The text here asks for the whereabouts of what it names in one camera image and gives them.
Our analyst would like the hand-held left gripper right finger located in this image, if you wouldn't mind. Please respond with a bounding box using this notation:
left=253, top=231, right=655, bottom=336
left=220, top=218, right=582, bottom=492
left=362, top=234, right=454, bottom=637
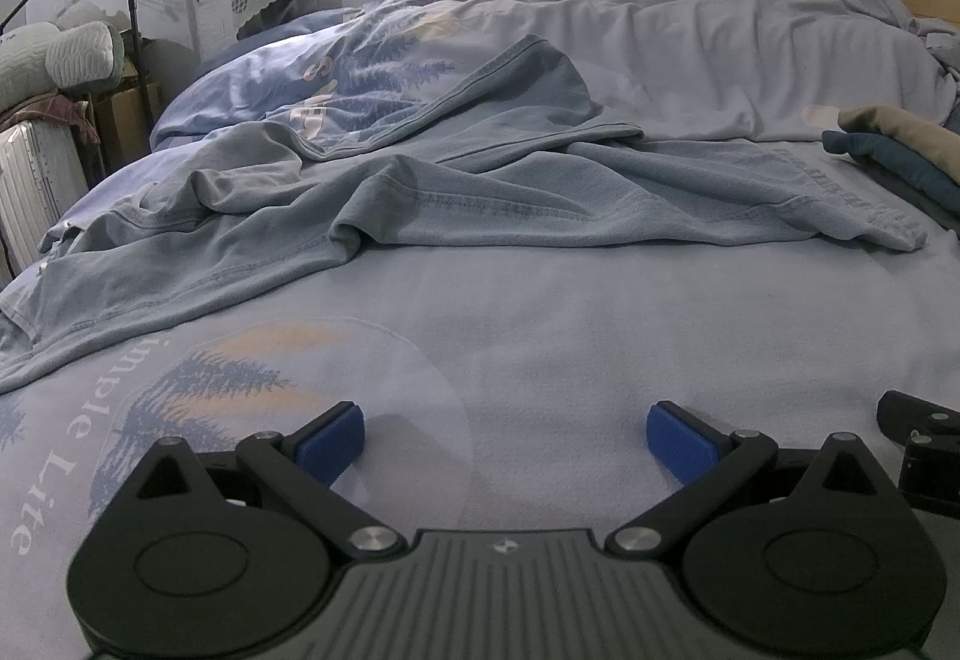
left=604, top=400, right=920, bottom=560

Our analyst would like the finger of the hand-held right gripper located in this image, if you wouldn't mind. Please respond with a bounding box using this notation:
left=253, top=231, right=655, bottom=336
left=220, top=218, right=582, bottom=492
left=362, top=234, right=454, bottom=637
left=876, top=390, right=960, bottom=520

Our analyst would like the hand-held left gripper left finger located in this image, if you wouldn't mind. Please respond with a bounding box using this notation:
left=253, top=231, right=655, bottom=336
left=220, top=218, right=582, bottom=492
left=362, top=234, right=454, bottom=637
left=120, top=401, right=406, bottom=560

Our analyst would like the light blue twill garment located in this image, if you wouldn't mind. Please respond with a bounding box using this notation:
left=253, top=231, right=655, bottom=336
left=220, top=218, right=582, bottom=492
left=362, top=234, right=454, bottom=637
left=0, top=34, right=931, bottom=398

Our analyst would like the beige folded cloth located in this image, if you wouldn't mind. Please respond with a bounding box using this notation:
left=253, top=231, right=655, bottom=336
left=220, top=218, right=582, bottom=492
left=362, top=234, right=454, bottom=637
left=836, top=103, right=960, bottom=182

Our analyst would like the cardboard box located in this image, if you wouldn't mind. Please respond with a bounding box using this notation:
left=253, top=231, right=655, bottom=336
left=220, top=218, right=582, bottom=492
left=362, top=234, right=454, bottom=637
left=94, top=81, right=163, bottom=170

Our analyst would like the white ribbed suitcase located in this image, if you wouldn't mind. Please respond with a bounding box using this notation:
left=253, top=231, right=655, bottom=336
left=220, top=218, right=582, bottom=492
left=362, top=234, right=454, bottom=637
left=0, top=120, right=91, bottom=286

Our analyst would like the blue printed quilt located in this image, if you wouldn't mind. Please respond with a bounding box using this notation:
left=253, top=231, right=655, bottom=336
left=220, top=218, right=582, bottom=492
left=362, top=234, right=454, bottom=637
left=150, top=0, right=960, bottom=162

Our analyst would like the wooden headboard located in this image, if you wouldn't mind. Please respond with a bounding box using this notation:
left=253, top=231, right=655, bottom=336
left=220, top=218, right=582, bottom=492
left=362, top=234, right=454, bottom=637
left=877, top=0, right=960, bottom=29

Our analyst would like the pink plaid cloth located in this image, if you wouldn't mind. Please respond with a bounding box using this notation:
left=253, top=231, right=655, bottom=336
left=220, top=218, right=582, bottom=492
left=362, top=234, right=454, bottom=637
left=0, top=92, right=102, bottom=149

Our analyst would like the white quilted pillow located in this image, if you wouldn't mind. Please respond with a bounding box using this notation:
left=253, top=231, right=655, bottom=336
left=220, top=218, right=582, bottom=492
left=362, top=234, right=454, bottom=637
left=0, top=22, right=61, bottom=115
left=45, top=19, right=125, bottom=88

